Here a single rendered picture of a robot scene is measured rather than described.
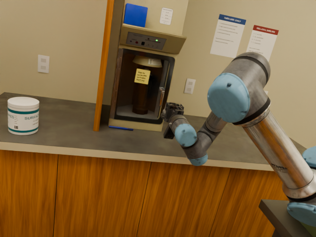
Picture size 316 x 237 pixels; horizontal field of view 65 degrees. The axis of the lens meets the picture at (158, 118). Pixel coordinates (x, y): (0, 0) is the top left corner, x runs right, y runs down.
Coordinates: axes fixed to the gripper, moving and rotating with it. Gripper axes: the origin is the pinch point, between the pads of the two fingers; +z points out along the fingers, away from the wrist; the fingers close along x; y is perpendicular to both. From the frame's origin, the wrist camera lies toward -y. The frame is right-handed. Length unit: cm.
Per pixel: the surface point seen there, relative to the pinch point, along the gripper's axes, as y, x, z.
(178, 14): 46, -2, 23
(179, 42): 32.5, -2.8, 13.9
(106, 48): 23.4, 32.7, 13.8
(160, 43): 30.0, 6.2, 16.3
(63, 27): 27, 61, 66
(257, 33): 48, -74, 65
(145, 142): -20.7, 6.7, 5.1
